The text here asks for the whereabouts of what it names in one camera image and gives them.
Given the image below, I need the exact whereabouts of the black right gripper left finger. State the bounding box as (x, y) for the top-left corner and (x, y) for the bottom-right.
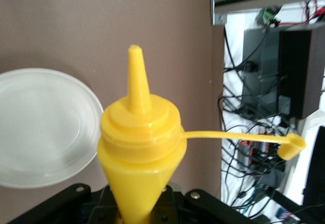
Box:
(7, 182), (122, 224)

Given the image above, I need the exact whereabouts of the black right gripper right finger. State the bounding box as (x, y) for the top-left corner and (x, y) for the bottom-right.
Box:
(149, 183), (274, 224)

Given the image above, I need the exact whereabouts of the yellow squeeze bottle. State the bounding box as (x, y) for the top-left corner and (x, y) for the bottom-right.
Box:
(97, 44), (307, 224)

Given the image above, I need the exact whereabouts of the beige plate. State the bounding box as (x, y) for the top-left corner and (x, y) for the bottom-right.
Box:
(0, 68), (105, 189)

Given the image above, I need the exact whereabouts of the black monitor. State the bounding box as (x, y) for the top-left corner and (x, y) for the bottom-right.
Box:
(302, 126), (325, 207)

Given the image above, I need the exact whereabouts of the black electronics box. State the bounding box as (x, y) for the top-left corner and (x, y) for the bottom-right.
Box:
(241, 27), (313, 120)

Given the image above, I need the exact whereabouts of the green connector block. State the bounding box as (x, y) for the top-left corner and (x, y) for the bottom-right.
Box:
(258, 7), (279, 24)

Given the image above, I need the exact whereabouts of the red wire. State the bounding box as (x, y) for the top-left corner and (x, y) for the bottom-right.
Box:
(278, 0), (325, 28)

